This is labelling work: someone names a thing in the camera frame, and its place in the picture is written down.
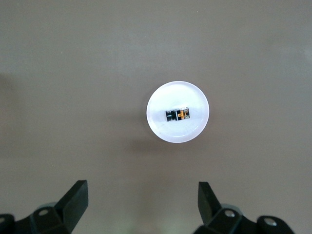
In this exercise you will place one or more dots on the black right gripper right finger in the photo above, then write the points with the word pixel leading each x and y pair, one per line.
pixel 209 209

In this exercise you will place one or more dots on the pink round plate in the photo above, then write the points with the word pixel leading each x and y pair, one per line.
pixel 178 131

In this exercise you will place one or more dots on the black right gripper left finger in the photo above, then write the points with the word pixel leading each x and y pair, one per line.
pixel 70 209

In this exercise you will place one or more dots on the small copper round part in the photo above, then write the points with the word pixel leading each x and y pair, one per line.
pixel 179 114

